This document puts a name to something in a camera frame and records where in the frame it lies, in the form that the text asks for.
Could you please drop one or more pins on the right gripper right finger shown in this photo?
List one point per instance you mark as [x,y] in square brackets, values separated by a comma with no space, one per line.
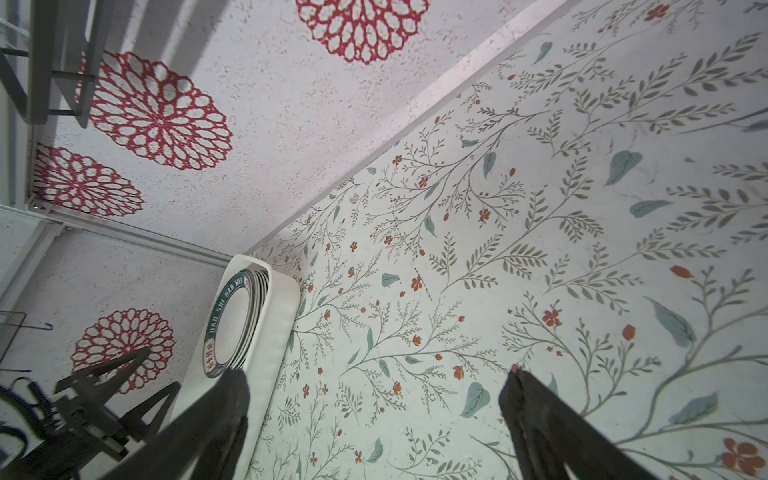
[552,441]

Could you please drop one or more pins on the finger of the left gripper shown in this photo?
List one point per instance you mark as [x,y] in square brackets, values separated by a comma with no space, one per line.
[143,422]
[101,381]

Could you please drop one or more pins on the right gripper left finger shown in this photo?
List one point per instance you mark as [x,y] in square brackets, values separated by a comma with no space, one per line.
[207,434]

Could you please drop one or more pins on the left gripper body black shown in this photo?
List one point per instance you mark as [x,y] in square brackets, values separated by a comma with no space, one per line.
[73,432]

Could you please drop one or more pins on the green rim plate back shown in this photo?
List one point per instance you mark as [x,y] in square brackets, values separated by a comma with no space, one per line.
[231,326]

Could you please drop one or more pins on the white plastic bin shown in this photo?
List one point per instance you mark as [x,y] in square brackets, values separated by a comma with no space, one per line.
[263,361]

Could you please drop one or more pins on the black wire wall rack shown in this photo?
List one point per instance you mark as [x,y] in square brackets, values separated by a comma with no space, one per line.
[13,322]

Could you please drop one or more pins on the grey slotted wall shelf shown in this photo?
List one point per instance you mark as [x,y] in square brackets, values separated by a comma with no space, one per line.
[51,56]

